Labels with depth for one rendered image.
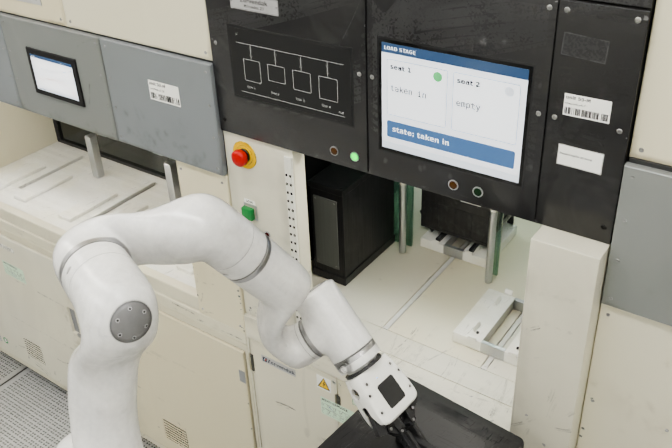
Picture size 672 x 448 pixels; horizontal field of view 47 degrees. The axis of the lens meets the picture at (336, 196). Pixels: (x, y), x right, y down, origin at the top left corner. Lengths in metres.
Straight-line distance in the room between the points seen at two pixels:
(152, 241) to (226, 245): 0.10
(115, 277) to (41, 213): 1.67
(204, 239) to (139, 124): 0.90
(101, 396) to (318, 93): 0.72
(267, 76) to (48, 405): 1.97
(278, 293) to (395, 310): 0.84
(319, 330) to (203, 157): 0.64
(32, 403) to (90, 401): 2.10
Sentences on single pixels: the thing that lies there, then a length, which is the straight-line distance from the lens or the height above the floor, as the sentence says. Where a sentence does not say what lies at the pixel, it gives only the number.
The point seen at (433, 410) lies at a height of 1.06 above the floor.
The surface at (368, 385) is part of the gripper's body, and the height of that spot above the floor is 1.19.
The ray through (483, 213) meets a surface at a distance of 2.11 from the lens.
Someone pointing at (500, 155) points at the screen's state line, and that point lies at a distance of 1.38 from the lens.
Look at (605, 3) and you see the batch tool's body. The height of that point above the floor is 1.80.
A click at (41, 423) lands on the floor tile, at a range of 3.19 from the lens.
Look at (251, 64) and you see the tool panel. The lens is 1.63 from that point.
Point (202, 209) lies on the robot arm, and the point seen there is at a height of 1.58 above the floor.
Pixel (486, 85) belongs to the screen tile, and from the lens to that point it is 1.34.
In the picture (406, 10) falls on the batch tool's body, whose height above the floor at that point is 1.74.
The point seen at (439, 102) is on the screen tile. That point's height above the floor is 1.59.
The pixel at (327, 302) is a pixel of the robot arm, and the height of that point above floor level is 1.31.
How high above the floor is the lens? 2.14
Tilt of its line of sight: 30 degrees down
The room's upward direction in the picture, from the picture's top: 2 degrees counter-clockwise
